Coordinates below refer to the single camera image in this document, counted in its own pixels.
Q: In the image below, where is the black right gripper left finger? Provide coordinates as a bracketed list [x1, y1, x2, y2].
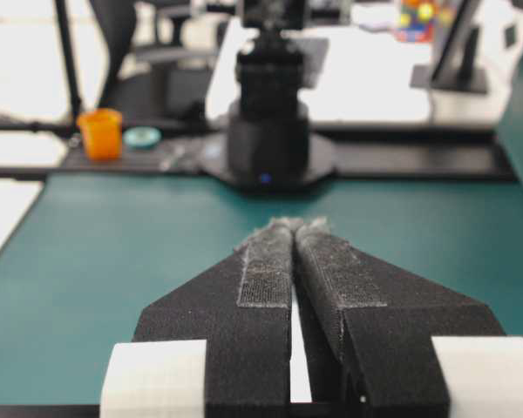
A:
[132, 219, 295, 417]

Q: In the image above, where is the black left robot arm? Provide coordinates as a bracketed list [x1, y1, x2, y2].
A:
[199, 1, 336, 192]

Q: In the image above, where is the colourful printed box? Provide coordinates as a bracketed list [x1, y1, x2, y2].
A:
[393, 0, 441, 43]

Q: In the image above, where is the black office chair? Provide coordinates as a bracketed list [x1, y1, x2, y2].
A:
[90, 1, 228, 125]

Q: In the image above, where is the black metal frame pole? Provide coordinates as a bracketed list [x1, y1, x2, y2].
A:
[53, 0, 82, 126]

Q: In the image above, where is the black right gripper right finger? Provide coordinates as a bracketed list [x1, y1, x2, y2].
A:
[295, 219, 505, 417]

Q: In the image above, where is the black monitor stand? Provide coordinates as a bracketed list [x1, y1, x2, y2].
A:
[411, 0, 488, 95]

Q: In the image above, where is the orange plastic cup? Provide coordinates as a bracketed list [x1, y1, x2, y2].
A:
[77, 108, 122, 161]

